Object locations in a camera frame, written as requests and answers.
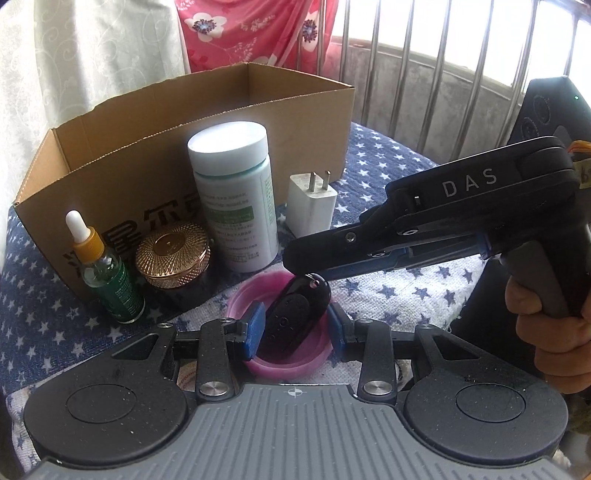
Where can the brown cardboard box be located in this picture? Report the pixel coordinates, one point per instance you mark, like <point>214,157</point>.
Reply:
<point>277,120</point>

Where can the star patterned blanket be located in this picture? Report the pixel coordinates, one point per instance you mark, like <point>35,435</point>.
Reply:
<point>392,157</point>

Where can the white plug charger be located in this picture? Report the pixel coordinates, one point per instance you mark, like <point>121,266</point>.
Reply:
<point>310,207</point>

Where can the white plastic bottle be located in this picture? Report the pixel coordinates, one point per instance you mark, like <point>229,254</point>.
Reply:
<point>231,184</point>

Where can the metal window railing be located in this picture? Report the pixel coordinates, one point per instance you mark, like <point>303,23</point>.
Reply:
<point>443,50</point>

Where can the white patterned curtain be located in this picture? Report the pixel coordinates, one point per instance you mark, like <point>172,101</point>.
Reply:
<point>92,55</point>

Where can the black key fob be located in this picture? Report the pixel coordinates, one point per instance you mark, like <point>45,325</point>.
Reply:
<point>292,314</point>

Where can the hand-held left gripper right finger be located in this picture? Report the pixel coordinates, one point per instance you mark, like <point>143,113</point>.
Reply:
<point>336,333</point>

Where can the gold lidded cosmetic jar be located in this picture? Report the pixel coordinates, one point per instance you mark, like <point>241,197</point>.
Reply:
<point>171,251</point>

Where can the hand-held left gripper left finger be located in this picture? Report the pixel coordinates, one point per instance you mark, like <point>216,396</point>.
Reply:
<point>253,331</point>

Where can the pink plastic bowl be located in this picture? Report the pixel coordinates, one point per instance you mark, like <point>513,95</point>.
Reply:
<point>272,282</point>

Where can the green glass dropper bottle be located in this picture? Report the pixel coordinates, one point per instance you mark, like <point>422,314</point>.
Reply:
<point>113,281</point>

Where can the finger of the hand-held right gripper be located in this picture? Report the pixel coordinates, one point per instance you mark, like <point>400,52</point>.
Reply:
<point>438,259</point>
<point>341,249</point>

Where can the pink floral cloth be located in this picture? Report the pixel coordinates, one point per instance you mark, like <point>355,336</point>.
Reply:
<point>240,32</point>

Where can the person's right hand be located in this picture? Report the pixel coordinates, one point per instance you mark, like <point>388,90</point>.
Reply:
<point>549,337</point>

